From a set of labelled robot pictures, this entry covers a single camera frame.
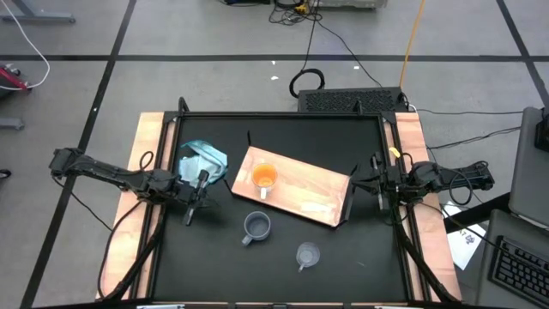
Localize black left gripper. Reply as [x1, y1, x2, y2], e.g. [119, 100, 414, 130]
[171, 169, 220, 227]

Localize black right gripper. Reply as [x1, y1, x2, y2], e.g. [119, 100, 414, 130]
[352, 152, 407, 212]

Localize grey plastic mug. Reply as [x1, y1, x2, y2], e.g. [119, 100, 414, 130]
[241, 210, 273, 247]

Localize yellow white ceramic mug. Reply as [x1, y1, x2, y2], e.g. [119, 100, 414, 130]
[250, 161, 279, 201]

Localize clear plastic handled cup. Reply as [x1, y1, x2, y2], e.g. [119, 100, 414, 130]
[295, 241, 322, 274]

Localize light blue cloth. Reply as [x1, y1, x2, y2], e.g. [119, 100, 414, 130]
[178, 139, 230, 189]

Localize wooden table side board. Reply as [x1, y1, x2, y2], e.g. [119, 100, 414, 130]
[383, 112, 463, 302]
[94, 112, 178, 300]

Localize black metal bar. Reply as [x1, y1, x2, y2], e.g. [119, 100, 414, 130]
[443, 192, 512, 234]

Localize white paper sheet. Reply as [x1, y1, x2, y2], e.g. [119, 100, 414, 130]
[440, 200, 488, 271]

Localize black keyboard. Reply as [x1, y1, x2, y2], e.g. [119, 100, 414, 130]
[488, 234, 549, 308]

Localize black desk device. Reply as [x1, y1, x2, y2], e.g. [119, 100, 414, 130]
[534, 106, 549, 153]

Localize red black device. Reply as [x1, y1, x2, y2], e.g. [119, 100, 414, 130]
[0, 63, 32, 100]

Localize grey metal table base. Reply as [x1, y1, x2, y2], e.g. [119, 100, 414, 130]
[0, 0, 77, 25]

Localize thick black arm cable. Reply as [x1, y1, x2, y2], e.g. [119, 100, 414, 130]
[390, 204, 461, 304]
[96, 199, 169, 302]

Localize black aluminium table frame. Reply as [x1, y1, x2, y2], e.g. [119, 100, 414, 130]
[128, 96, 462, 309]

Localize coiled black cable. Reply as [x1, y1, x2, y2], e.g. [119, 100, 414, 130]
[288, 67, 326, 100]

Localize long black cable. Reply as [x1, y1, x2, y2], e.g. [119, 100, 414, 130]
[426, 125, 522, 151]
[413, 106, 525, 117]
[299, 16, 385, 89]

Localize yellow cable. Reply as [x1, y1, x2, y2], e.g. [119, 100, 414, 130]
[398, 0, 427, 89]

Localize tangled black cables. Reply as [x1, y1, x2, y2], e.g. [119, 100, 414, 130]
[268, 0, 323, 26]

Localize white cable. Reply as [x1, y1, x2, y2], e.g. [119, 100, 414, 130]
[0, 0, 51, 92]

